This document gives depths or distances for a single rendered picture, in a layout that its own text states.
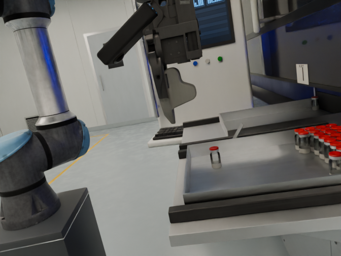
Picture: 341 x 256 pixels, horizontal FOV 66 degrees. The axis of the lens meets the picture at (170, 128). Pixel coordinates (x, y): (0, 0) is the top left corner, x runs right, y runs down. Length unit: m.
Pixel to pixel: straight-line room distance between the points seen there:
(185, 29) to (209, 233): 0.30
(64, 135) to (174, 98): 0.46
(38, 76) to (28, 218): 0.37
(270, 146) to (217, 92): 0.69
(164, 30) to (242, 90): 0.96
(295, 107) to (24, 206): 0.92
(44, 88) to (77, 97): 5.69
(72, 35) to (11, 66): 1.67
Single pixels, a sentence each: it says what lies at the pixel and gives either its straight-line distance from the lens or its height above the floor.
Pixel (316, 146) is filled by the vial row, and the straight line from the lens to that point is 0.62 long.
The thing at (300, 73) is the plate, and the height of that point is 1.02.
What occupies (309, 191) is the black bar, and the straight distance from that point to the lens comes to 0.45.
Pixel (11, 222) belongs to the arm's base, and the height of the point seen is 0.81.
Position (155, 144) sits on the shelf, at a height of 0.79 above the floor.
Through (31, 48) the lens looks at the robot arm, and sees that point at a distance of 0.82.
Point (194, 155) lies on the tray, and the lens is 0.68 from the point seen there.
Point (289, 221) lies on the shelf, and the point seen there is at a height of 0.88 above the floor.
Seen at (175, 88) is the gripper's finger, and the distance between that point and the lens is 0.42.
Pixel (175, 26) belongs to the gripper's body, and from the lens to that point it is 0.41.
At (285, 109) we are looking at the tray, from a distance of 1.05.
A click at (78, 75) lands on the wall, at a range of 6.42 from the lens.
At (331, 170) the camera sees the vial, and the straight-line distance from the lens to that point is 0.52.
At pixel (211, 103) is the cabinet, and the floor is 0.90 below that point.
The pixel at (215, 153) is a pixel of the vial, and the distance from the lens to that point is 0.58.
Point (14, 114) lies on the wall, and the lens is 7.35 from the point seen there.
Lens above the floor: 1.11
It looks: 13 degrees down
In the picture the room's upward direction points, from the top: 11 degrees counter-clockwise
